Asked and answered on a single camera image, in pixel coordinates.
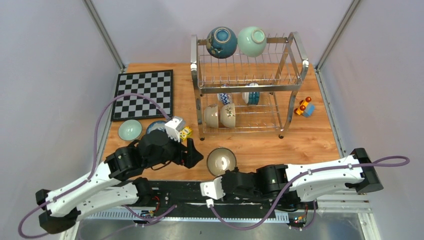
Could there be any aluminium left frame post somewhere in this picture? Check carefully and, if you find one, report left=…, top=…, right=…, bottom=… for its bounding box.
left=82, top=0, right=126, bottom=73

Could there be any teal white striped bowl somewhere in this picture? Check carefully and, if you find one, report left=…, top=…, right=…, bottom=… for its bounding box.
left=242, top=91, right=260, bottom=105

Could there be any white blue floral bowl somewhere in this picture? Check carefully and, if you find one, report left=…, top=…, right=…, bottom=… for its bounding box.
left=146, top=120, right=167, bottom=134

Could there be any aluminium frame post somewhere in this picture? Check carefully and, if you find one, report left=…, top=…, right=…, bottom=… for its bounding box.
left=82, top=0, right=126, bottom=73
left=315, top=0, right=362, bottom=72

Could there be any aluminium right frame post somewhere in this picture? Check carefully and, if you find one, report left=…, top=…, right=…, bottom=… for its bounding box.
left=315, top=0, right=362, bottom=72

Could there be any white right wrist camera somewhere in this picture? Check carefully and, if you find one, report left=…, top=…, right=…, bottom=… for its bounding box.
left=199, top=176, right=226, bottom=209

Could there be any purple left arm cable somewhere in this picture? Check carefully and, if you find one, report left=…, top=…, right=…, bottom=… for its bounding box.
left=17, top=93, right=178, bottom=240

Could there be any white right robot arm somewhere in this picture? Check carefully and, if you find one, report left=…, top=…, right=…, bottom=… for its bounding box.
left=221, top=148, right=384, bottom=209

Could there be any mint green glazed bowl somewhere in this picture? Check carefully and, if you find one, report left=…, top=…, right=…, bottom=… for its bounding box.
left=237, top=26, right=267, bottom=58

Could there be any black white chessboard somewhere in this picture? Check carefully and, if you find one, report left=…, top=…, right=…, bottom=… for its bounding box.
left=111, top=69, right=174, bottom=122

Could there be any dark blue glazed bowl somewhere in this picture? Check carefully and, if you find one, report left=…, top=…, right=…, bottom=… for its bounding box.
left=206, top=26, right=238, bottom=59

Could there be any yellow green toy block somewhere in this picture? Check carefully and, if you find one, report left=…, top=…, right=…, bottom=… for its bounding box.
left=179, top=126, right=193, bottom=141

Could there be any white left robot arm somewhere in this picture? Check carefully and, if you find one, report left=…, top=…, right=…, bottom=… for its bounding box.
left=35, top=130, right=204, bottom=234

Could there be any pale green striped bowl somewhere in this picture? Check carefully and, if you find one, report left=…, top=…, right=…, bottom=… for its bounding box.
left=118, top=119, right=143, bottom=141

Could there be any orange blue toy car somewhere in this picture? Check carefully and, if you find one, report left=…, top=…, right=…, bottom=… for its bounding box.
left=293, top=96, right=316, bottom=118

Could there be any plain cream bowl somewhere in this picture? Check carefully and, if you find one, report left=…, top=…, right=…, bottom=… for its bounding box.
left=204, top=104, right=219, bottom=129

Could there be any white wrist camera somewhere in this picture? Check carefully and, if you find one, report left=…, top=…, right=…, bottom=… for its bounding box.
left=164, top=116, right=186, bottom=143
left=199, top=176, right=226, bottom=209

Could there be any dark patterned rim bowl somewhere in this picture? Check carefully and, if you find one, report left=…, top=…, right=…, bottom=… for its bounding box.
left=206, top=147, right=237, bottom=177

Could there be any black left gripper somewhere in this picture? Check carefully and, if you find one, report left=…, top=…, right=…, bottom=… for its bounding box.
left=145, top=129, right=205, bottom=169

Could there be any cream bowl green leaf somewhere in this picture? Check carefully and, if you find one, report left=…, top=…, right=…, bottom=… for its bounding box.
left=220, top=103, right=236, bottom=129

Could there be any steel two-tier dish rack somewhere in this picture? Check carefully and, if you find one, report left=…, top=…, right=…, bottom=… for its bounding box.
left=190, top=31, right=310, bottom=140

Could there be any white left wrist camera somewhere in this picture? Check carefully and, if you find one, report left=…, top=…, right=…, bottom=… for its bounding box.
left=164, top=116, right=186, bottom=143

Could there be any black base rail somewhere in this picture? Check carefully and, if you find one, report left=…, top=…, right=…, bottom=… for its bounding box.
left=82, top=172, right=288, bottom=218

